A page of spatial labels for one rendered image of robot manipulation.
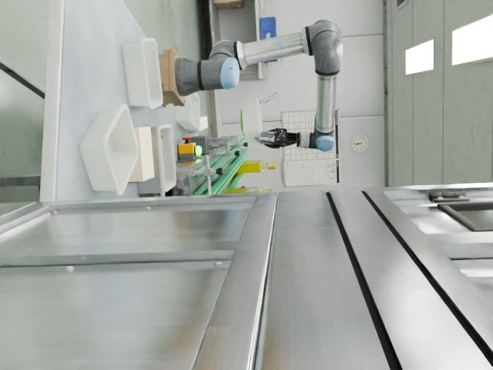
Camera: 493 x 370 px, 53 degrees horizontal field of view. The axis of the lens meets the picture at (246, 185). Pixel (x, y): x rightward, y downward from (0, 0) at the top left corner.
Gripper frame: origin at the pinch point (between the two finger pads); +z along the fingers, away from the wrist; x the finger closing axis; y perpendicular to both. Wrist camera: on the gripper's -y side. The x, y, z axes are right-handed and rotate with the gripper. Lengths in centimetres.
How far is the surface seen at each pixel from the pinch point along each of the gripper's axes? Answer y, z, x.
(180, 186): 48, 22, 32
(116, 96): 87, 35, 11
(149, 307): 178, -10, 60
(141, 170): 85, 24, 33
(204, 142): -13.8, 28.0, 1.2
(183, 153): 11.6, 31.7, 12.3
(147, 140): 81, 26, 23
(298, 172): -547, -14, -80
